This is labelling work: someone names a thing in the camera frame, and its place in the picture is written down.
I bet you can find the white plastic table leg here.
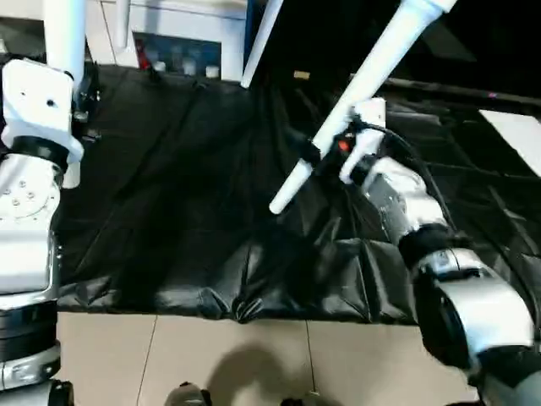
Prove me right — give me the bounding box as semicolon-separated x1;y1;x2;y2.
42;0;90;189
112;0;133;49
269;0;459;214
240;0;285;89

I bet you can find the black work mat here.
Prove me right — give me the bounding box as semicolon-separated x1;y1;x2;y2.
51;63;541;326

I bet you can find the white glass-door cabinet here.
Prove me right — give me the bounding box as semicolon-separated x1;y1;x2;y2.
85;0;250;81

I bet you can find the white paper sheet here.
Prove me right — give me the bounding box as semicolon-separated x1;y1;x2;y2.
478;108;541;178

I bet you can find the dark robot right foot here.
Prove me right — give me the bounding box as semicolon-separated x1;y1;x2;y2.
279;393;326;406

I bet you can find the dark robot foot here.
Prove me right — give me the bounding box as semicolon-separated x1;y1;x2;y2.
279;393;326;406
165;382;212;406

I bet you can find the dark robot left foot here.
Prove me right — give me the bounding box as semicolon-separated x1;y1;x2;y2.
165;382;212;406

